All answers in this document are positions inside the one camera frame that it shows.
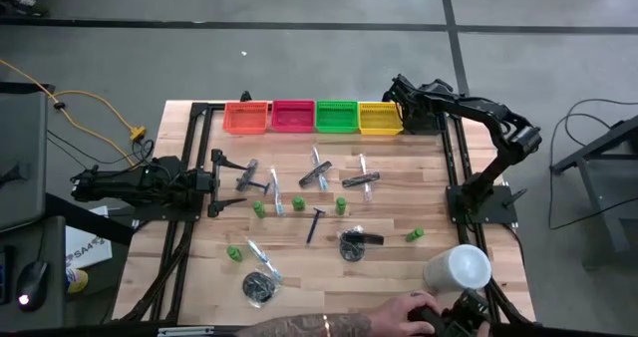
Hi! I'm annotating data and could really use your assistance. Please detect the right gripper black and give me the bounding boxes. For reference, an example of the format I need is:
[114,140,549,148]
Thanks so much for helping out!
[391,74,453,113]

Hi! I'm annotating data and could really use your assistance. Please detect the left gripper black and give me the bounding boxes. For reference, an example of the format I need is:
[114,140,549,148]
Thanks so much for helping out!
[192,149,249,219]

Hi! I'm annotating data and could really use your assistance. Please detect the blue toothbrush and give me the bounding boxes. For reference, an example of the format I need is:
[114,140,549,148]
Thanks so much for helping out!
[246,238,284,284]
[268,166,286,217]
[310,145,329,192]

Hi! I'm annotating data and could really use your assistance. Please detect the person's forearm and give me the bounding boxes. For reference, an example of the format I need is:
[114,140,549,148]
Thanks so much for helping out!
[234,312,374,337]

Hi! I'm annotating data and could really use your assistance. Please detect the yellow plastic basket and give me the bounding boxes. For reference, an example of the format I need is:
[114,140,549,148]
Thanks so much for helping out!
[358,101,405,137]

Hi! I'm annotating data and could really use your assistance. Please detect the orange plastic basket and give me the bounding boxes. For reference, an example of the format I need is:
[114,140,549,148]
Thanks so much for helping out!
[222,101,271,136]

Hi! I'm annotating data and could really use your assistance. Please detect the green plastic basket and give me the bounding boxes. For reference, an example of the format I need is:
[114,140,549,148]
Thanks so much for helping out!
[315,100,360,135]

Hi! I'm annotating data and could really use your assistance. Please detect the red plastic basket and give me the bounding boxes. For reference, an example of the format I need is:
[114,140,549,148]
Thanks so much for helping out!
[270,100,317,134]

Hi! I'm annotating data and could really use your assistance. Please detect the round black hairbrush in bag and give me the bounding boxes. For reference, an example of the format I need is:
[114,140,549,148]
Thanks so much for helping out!
[337,224,369,264]
[241,268,281,310]

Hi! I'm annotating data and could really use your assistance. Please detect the black diagonal bar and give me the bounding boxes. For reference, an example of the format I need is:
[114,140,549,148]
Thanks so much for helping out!
[43,190,137,247]

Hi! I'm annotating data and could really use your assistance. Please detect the white printed box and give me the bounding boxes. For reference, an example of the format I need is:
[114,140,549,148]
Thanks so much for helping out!
[63,204,114,271]

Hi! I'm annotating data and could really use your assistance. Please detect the yellow round object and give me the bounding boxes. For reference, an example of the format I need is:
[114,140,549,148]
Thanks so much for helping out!
[65,267,90,295]

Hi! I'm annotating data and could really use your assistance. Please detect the grey desk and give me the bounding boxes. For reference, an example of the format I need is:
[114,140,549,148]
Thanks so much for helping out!
[0,214,69,331]

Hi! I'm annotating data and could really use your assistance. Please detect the white cylindrical container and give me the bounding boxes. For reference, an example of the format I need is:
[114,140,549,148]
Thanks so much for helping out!
[422,243,493,294]

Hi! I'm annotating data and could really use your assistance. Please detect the black metal stand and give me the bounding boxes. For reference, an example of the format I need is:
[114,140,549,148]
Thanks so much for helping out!
[549,114,638,271]

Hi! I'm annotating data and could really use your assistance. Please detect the person's hand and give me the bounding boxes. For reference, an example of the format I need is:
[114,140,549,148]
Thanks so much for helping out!
[367,290,444,337]

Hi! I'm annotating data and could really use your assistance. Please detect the dark grey monitor panel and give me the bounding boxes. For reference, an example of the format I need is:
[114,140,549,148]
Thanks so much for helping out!
[0,81,56,233]

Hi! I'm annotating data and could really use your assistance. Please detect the black computer mouse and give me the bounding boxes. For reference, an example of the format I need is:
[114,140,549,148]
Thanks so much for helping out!
[15,259,51,313]

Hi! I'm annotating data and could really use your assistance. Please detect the black handheld controller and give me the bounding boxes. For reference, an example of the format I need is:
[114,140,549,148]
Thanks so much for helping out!
[407,287,493,337]

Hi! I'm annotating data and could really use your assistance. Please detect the person's shoe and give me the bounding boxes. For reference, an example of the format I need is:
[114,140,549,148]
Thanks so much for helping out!
[8,0,52,18]

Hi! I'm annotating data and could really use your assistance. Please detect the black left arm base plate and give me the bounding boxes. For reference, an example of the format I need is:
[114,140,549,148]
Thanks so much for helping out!
[130,181,206,223]

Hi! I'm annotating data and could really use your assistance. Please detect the black aluminium table frame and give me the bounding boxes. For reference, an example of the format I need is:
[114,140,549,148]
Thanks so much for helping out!
[112,101,538,337]

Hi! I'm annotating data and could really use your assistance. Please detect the black floor cable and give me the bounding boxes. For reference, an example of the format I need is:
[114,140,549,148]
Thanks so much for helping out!
[47,130,157,171]
[547,97,638,231]

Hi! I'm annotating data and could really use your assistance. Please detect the yellow extension cord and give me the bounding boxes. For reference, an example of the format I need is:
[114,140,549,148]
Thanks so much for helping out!
[0,59,149,171]

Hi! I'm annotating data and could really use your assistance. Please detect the silver metal bracket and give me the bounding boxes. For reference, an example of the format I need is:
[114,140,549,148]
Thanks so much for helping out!
[157,326,216,337]

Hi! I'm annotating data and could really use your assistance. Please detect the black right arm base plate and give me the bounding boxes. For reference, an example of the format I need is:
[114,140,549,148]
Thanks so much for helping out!
[446,184,528,224]

